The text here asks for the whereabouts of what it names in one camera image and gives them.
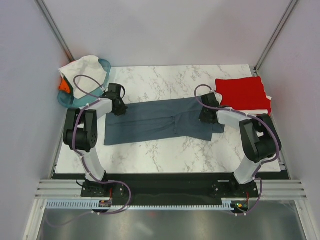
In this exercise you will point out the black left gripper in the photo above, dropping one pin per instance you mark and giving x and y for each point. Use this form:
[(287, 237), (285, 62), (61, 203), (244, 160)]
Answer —
[(117, 113)]

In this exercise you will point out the dark green t-shirt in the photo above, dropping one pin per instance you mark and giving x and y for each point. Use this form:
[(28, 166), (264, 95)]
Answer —
[(69, 87)]

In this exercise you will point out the white slotted cable duct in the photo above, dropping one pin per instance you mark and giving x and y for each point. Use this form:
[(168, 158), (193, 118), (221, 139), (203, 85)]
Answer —
[(76, 204)]

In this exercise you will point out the teal plastic bin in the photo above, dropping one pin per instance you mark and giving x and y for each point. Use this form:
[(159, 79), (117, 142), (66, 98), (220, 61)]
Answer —
[(69, 101)]

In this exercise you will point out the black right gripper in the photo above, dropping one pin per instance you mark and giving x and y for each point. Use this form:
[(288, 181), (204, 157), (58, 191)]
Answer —
[(202, 118)]

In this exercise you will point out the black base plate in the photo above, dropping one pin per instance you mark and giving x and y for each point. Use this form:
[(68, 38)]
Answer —
[(169, 188)]

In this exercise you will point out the crumpled white t-shirt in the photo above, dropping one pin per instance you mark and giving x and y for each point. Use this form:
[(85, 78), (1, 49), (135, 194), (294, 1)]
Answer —
[(89, 66)]

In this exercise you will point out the folded white t-shirt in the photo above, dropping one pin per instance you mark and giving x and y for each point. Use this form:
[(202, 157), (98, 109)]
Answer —
[(257, 112)]

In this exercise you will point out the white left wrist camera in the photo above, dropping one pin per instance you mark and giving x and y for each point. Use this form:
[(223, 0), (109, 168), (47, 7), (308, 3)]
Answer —
[(104, 88)]

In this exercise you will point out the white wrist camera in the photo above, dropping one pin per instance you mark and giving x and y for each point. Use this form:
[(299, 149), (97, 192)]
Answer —
[(104, 88), (218, 96)]

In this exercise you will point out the grey-blue t-shirt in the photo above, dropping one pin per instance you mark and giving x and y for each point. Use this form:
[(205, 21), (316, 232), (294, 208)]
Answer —
[(158, 120)]

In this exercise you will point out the orange t-shirt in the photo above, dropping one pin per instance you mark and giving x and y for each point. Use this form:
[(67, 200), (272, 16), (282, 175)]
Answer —
[(62, 86)]

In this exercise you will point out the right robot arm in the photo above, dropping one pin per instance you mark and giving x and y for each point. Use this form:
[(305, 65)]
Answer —
[(260, 141)]

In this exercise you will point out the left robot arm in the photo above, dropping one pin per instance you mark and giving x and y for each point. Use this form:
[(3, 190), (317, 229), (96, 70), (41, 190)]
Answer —
[(81, 129)]

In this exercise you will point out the folded red t-shirt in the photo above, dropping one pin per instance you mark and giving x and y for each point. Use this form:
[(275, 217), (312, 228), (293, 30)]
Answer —
[(243, 94)]

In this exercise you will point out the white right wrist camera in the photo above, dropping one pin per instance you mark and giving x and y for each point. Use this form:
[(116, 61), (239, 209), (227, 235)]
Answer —
[(218, 96)]

